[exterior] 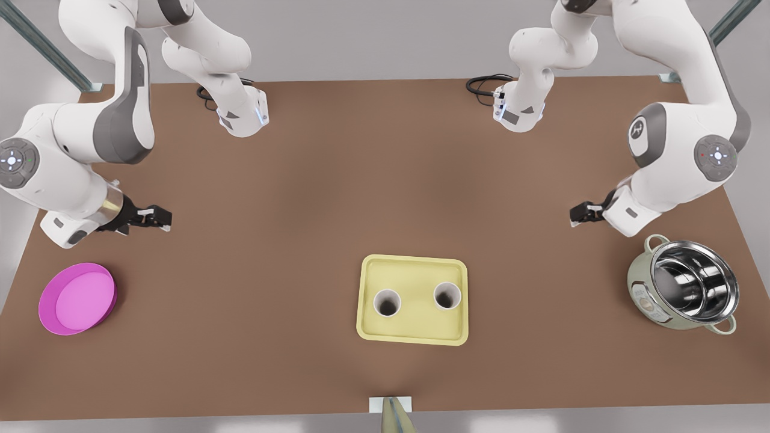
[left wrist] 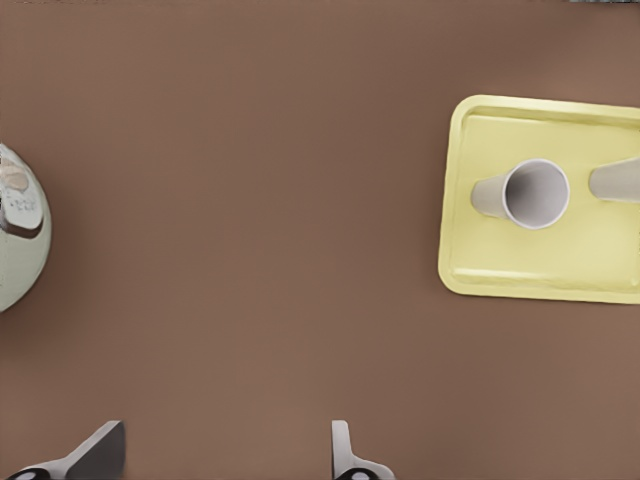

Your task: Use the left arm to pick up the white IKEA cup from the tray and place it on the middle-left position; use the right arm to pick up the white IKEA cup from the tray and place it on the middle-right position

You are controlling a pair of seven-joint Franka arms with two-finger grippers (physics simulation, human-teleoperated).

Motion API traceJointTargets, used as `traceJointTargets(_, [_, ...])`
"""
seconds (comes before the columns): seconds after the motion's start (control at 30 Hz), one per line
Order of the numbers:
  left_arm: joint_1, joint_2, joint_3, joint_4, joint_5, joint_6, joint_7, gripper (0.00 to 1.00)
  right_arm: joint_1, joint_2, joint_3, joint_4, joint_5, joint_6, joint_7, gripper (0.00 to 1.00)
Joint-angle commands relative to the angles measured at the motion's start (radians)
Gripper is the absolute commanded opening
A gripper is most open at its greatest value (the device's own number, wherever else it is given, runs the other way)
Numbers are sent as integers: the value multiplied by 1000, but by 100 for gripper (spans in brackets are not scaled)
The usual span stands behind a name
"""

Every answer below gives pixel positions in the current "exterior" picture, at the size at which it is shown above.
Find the white cup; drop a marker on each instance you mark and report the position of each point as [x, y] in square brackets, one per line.
[447, 296]
[387, 304]

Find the pink round plate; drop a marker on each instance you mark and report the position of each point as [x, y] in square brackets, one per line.
[78, 299]

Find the pale green steel pot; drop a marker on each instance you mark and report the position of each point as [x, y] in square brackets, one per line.
[692, 288]

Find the silver frame post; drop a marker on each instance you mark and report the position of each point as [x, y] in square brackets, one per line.
[731, 18]
[394, 415]
[45, 45]

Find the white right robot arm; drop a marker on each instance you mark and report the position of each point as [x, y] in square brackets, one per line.
[72, 126]

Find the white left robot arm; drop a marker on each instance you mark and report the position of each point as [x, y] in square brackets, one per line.
[674, 144]

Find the pale yellow tray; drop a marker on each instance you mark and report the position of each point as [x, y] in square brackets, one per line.
[415, 328]

